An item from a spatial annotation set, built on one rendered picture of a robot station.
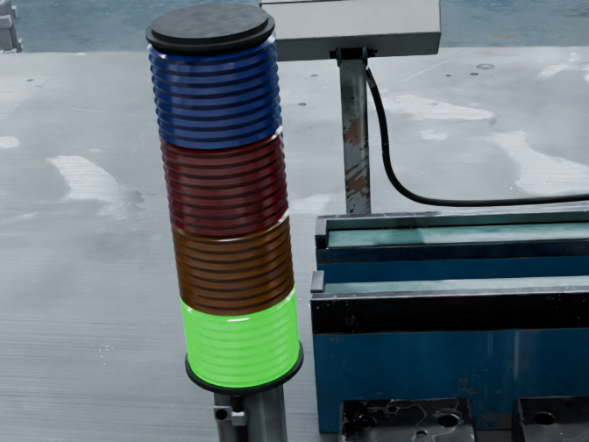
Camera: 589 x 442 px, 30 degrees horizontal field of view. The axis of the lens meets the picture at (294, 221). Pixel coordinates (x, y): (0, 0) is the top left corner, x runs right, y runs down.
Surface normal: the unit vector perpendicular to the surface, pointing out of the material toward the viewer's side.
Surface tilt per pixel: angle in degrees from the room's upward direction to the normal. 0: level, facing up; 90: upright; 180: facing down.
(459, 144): 0
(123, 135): 0
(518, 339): 90
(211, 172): 66
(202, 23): 0
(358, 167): 90
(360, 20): 54
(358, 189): 90
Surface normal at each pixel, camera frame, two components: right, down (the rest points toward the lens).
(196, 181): -0.37, 0.04
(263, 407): -0.05, 0.46
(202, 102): -0.13, 0.05
